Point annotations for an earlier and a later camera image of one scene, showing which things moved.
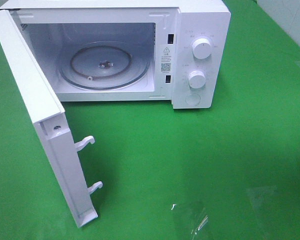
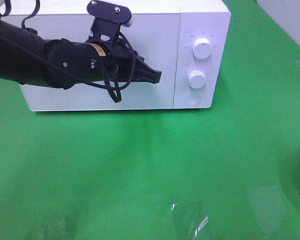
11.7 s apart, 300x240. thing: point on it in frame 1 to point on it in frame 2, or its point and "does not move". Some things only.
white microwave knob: [197, 79] does not move
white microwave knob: [202, 48] does not move
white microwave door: [46, 106] to [156, 37]
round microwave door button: [193, 99] does not move
